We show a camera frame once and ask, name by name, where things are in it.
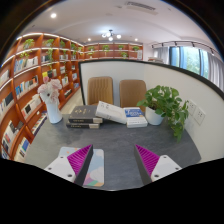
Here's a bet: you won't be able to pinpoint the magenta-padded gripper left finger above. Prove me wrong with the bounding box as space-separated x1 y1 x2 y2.
44 143 94 187

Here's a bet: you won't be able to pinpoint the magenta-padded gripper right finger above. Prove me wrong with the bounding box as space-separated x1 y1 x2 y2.
133 143 183 186

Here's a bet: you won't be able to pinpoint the pastel printed mouse pad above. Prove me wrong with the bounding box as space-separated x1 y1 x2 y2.
58 146 105 188

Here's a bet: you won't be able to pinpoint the white partition with black edge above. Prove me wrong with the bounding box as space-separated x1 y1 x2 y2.
78 59 224 164

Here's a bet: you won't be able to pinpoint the white vase with pink flowers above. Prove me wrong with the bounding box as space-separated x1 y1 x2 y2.
37 75 64 125

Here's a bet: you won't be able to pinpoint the blue and white book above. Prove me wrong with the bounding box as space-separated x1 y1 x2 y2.
123 106 149 129

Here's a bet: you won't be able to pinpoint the thick black book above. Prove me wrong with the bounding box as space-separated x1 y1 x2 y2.
68 104 104 124

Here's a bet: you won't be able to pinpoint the green plant in white pot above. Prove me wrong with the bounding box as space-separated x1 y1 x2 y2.
136 85 190 143

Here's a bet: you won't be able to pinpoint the tan upholstered chair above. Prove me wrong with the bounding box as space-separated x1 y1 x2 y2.
119 79 148 109
86 76 115 106

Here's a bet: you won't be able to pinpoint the orange wooden bookshelf unit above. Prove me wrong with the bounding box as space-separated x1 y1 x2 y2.
0 32 144 161

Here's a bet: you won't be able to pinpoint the white sheer curtain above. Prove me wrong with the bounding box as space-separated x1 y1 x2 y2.
208 53 224 91

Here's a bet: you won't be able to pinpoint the window with green view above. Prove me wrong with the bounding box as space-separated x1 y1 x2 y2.
168 45 211 79

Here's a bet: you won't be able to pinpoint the ceiling lamp with round bulbs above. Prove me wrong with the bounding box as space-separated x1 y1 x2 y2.
100 29 123 42

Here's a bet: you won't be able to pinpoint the recessed ceiling spotlights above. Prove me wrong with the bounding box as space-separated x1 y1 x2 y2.
49 12 134 44

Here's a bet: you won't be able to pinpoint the ceiling air vent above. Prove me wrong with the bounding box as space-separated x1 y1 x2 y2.
123 0 159 16

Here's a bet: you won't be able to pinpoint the white wall socket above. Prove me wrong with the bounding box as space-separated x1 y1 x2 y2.
186 99 198 117
193 106 207 126

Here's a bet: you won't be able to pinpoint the black track light rail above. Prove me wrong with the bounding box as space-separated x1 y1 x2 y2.
151 39 216 56

